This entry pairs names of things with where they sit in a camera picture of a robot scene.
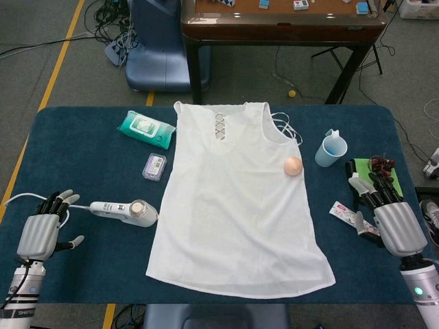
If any right robot hand grey black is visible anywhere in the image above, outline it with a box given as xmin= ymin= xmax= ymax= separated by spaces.
xmin=348 ymin=173 xmax=429 ymax=258

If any left robot hand grey black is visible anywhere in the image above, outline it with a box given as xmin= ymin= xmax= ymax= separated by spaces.
xmin=16 ymin=188 xmax=85 ymax=261

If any white power cord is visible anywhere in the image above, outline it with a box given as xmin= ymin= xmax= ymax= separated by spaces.
xmin=2 ymin=193 xmax=93 ymax=229

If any white handheld steamer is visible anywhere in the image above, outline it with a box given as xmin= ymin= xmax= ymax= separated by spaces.
xmin=89 ymin=199 xmax=159 ymax=228

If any grey white sneaker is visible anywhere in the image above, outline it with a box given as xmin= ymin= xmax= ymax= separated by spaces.
xmin=418 ymin=200 xmax=439 ymax=246

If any white pink toothpaste tube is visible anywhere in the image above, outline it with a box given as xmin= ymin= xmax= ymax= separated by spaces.
xmin=329 ymin=202 xmax=381 ymax=238

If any dark red grape bunch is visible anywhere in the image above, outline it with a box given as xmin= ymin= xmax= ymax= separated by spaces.
xmin=367 ymin=154 xmax=395 ymax=180

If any grey silver device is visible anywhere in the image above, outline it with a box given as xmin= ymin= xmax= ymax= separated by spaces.
xmin=422 ymin=147 xmax=439 ymax=181

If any green black folded cloth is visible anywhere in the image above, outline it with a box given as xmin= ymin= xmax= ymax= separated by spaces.
xmin=344 ymin=158 xmax=403 ymax=206

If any dark blue table cover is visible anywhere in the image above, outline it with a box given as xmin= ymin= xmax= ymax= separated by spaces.
xmin=0 ymin=105 xmax=439 ymax=306

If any translucent blue measuring cup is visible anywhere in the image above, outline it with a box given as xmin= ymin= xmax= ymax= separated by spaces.
xmin=314 ymin=128 xmax=348 ymax=168

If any pink ball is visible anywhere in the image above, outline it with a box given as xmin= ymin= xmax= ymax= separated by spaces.
xmin=283 ymin=156 xmax=304 ymax=177

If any small clear purple box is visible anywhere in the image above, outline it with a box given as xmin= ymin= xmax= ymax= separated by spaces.
xmin=141 ymin=152 xmax=168 ymax=182

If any green wet wipes pack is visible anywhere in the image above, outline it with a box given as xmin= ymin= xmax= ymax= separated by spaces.
xmin=117 ymin=110 xmax=176 ymax=150

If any white sleeveless top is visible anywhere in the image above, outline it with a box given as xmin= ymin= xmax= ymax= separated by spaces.
xmin=145 ymin=100 xmax=337 ymax=300

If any grey power strip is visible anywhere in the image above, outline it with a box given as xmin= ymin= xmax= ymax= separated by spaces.
xmin=104 ymin=36 xmax=133 ymax=66

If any white storage box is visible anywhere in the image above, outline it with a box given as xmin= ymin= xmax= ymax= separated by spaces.
xmin=397 ymin=0 xmax=439 ymax=20

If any blue chair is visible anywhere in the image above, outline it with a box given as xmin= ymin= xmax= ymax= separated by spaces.
xmin=125 ymin=0 xmax=212 ymax=93

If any brown wooden mahjong table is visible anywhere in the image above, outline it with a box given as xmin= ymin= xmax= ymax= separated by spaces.
xmin=180 ymin=0 xmax=388 ymax=106

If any black floor cable tangle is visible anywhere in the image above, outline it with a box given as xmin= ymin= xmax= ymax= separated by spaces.
xmin=91 ymin=0 xmax=138 ymax=47

